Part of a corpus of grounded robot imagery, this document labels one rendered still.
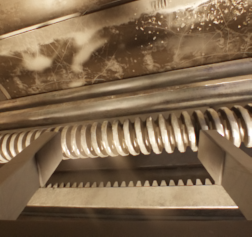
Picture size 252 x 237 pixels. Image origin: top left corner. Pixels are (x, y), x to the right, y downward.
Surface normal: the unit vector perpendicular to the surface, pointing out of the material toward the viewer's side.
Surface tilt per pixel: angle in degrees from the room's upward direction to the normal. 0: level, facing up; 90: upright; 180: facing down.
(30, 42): 0
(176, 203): 90
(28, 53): 0
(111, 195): 90
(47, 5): 0
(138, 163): 90
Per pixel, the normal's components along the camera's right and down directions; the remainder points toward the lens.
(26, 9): -0.12, 0.62
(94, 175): -0.26, -0.77
